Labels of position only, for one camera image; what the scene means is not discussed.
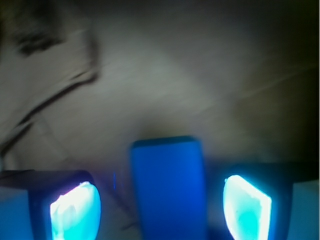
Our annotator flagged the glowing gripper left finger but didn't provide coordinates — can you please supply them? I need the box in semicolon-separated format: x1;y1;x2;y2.
0;169;102;240

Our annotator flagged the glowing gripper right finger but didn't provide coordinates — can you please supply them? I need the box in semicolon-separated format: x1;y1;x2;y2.
222;162;320;240

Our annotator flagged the blue rectangular block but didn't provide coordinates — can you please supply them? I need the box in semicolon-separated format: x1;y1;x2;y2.
130;135;208;240

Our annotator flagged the brown paper bag liner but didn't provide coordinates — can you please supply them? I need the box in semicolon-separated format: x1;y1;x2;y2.
0;0;320;240

